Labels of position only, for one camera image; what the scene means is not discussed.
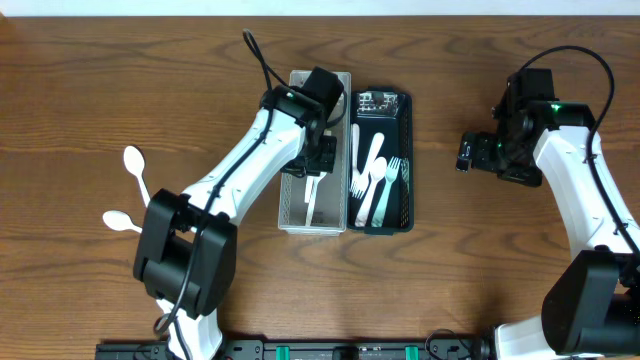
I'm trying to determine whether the white plastic fork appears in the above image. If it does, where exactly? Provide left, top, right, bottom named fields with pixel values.
left=350, top=123, right=360, bottom=197
left=352, top=132, right=385, bottom=199

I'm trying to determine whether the white plastic spoon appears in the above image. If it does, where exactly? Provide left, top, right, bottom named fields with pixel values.
left=102, top=210, right=142, bottom=233
left=304, top=176, right=314, bottom=203
left=123, top=145, right=150, bottom=206
left=305, top=172, right=327, bottom=226
left=355, top=157, right=387, bottom=227

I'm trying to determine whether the pale green plastic fork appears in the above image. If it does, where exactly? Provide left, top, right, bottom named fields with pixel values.
left=371, top=157, right=401, bottom=227

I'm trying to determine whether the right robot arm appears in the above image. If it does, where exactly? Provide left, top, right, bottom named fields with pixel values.
left=456, top=68, right=639, bottom=359

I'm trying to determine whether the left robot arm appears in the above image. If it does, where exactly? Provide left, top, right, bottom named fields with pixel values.
left=133, top=67, right=351, bottom=359

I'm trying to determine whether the clear plastic basket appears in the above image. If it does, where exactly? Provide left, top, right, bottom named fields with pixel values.
left=278, top=72, right=352, bottom=236

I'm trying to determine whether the black plastic basket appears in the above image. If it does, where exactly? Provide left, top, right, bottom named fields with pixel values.
left=347, top=87, right=414, bottom=235

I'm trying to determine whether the right black cable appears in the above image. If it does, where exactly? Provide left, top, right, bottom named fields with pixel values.
left=517, top=45, right=640, bottom=256

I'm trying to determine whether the black cable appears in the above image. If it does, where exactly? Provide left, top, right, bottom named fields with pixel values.
left=517, top=45, right=640, bottom=256
left=152, top=28, right=291, bottom=360

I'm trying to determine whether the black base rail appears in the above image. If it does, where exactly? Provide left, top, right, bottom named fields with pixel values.
left=94, top=329, right=496, bottom=360

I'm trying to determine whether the left black cable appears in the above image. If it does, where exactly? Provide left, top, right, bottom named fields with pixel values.
left=152, top=28, right=291, bottom=360

